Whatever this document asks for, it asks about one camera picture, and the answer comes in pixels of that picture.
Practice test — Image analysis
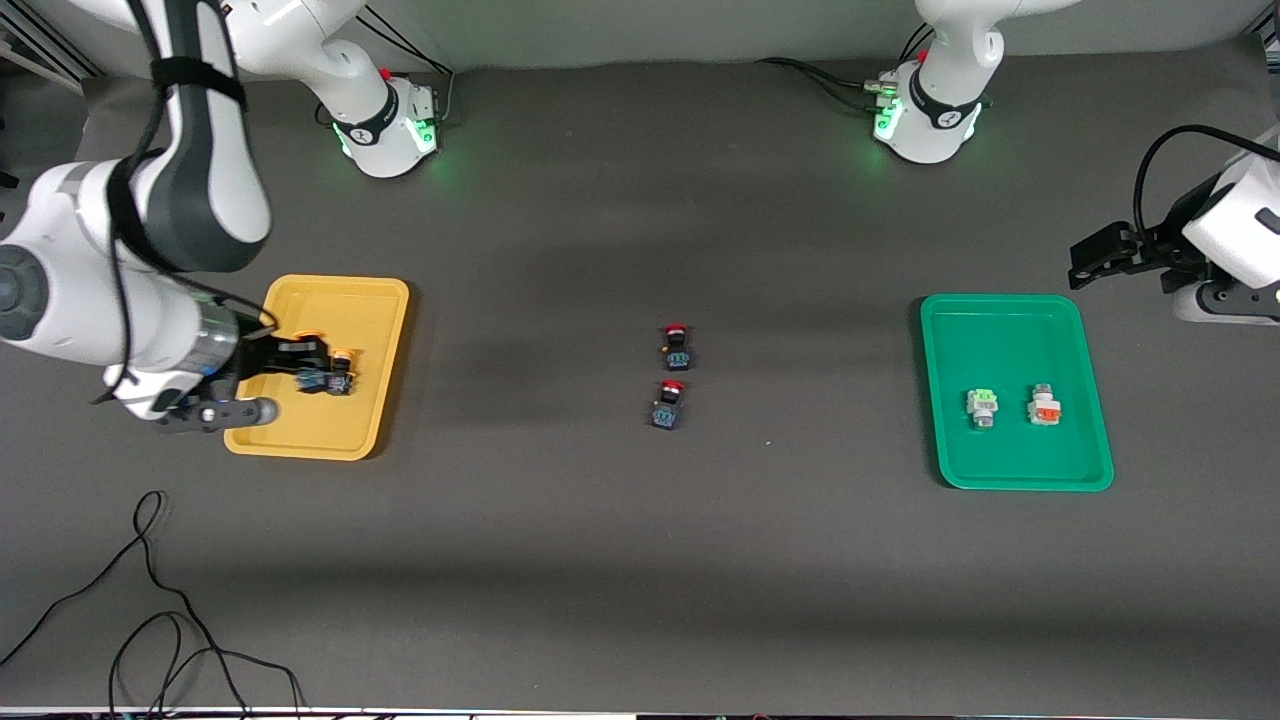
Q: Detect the yellow plastic tray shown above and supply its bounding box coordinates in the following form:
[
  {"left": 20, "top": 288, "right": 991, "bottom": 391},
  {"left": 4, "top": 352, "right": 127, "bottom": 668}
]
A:
[{"left": 223, "top": 274, "right": 411, "bottom": 462}]

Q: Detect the green plastic tray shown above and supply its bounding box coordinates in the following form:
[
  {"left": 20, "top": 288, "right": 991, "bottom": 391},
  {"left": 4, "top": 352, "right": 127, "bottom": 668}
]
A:
[{"left": 919, "top": 293, "right": 1115, "bottom": 492}]

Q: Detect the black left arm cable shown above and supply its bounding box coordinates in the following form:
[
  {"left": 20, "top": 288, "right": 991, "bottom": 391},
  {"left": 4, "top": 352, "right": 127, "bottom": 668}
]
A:
[{"left": 1132, "top": 124, "right": 1280, "bottom": 241}]

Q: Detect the loose thin black cable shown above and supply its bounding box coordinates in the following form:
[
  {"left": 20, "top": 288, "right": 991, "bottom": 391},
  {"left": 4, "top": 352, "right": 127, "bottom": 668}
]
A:
[{"left": 0, "top": 489, "right": 304, "bottom": 720}]

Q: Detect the black base cable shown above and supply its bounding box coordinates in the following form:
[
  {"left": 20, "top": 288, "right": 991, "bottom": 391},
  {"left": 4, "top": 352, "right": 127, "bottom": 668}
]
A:
[
  {"left": 755, "top": 56, "right": 891, "bottom": 111},
  {"left": 358, "top": 5, "right": 456, "bottom": 121}
]

